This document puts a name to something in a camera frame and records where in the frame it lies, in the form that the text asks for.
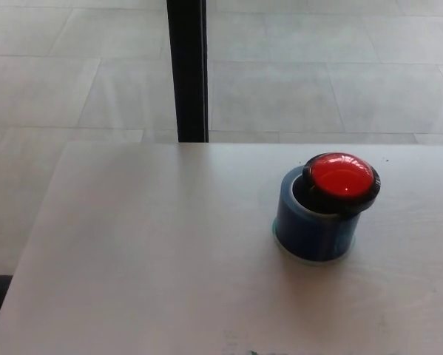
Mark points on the black vertical window frame post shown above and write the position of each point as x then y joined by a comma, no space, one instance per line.
189,70

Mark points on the red dome push button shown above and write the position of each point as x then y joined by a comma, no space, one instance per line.
341,181

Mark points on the blue cylindrical container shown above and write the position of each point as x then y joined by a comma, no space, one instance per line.
310,236

